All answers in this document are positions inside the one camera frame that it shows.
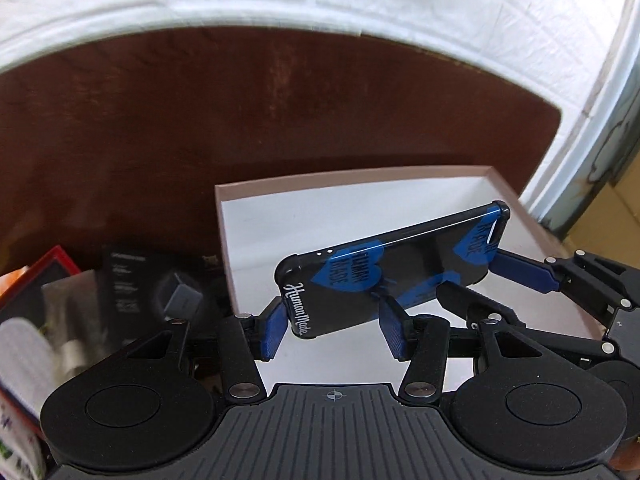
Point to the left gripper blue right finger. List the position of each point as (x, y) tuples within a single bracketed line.
[(406, 334)]

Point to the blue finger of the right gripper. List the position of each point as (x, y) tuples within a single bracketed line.
[(530, 273)]

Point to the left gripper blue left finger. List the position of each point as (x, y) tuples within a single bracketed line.
[(262, 334)]

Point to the black blue phone case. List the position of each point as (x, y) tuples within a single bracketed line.
[(334, 288)]

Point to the pink cardboard storage box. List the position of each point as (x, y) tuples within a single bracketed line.
[(263, 221)]

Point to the black product box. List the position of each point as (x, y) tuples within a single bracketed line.
[(144, 287)]

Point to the white shoe insole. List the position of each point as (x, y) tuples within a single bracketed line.
[(27, 365)]

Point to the dark wooden headboard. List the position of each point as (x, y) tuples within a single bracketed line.
[(126, 138)]

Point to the red framed box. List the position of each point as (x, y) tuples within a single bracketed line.
[(23, 298)]

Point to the patterned white fabric pouch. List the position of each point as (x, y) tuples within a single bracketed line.
[(20, 453)]

